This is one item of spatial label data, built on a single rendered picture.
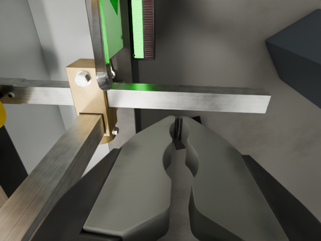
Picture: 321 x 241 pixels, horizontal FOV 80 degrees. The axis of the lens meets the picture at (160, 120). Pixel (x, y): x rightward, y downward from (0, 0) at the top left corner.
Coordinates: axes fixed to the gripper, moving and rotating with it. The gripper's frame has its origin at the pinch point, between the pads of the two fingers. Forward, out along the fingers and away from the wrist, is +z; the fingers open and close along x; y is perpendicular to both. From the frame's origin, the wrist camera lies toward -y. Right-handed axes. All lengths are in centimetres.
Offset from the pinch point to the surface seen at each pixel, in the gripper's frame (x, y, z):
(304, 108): 82, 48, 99
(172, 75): 0, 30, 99
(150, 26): -4.7, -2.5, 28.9
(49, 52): -30.7, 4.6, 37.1
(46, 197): -11.2, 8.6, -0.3
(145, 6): -5.5, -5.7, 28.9
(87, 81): -11.9, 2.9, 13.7
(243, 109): 10.6, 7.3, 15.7
